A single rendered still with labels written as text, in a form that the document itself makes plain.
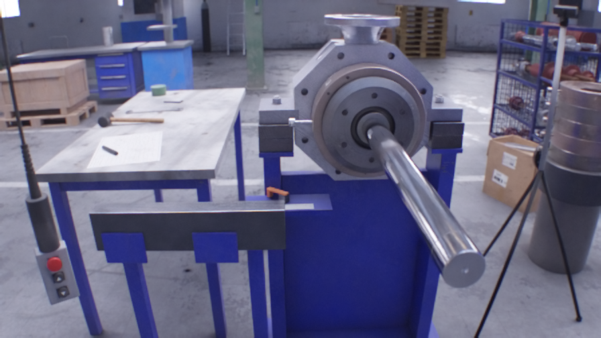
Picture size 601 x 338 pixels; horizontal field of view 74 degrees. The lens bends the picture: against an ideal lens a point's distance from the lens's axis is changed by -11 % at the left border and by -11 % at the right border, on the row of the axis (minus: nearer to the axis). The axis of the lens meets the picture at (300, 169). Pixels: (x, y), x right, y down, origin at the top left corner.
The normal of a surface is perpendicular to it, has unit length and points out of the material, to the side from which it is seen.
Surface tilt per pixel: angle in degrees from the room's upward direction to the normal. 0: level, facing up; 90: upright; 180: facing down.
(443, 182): 90
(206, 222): 90
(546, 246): 90
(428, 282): 90
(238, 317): 0
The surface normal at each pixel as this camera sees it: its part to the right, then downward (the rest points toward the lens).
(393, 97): 0.04, 0.37
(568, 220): -0.56, 0.31
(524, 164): -0.91, 0.16
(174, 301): -0.01, -0.93
